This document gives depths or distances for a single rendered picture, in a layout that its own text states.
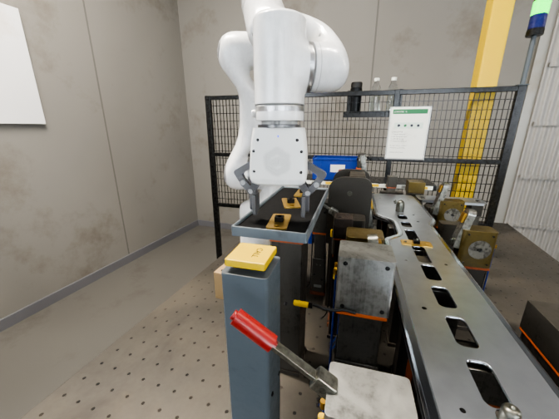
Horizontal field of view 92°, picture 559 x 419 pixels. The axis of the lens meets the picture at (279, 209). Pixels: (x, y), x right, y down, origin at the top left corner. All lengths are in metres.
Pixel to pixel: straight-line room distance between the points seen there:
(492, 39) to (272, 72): 1.68
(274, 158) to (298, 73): 0.13
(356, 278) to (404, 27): 2.81
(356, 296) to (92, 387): 0.71
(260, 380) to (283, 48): 0.50
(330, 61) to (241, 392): 0.54
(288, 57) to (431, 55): 2.69
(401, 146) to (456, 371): 1.50
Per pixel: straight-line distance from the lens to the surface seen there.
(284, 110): 0.45
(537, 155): 3.25
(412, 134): 1.86
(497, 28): 2.05
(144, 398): 0.87
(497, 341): 0.61
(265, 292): 0.38
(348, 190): 0.86
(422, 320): 0.59
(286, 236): 0.46
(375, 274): 0.52
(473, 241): 0.98
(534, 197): 3.32
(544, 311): 0.68
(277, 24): 0.47
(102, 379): 0.96
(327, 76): 0.48
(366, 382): 0.37
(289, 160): 0.46
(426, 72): 3.08
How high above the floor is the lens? 1.33
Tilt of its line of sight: 17 degrees down
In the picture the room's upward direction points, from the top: straight up
